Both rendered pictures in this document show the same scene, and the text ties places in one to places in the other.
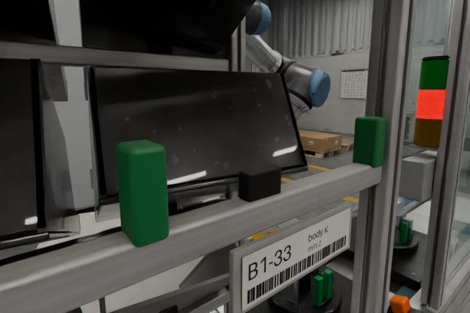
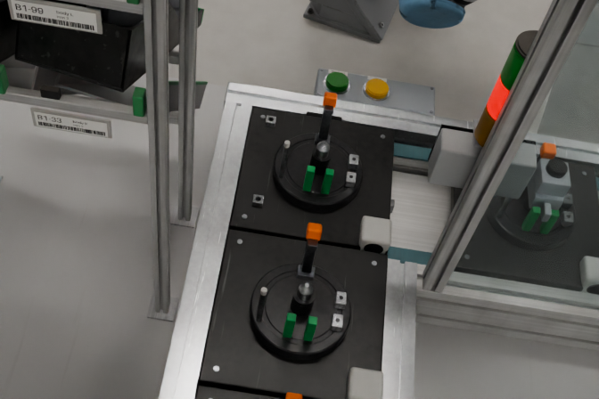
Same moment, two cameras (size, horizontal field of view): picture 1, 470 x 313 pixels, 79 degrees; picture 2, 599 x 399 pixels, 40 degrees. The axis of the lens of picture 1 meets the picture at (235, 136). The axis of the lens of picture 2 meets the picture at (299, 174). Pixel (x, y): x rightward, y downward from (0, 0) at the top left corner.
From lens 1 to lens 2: 0.88 m
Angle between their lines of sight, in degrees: 52
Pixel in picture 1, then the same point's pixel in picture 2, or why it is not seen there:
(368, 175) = (129, 116)
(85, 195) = not seen: outside the picture
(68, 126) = not seen: outside the picture
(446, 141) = (487, 147)
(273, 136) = (107, 65)
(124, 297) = (209, 45)
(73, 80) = not seen: outside the picture
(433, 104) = (494, 97)
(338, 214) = (95, 122)
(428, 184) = (453, 174)
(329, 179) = (92, 107)
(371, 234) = (155, 144)
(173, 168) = (46, 58)
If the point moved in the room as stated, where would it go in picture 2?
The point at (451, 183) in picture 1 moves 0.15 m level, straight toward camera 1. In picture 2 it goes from (469, 191) to (350, 195)
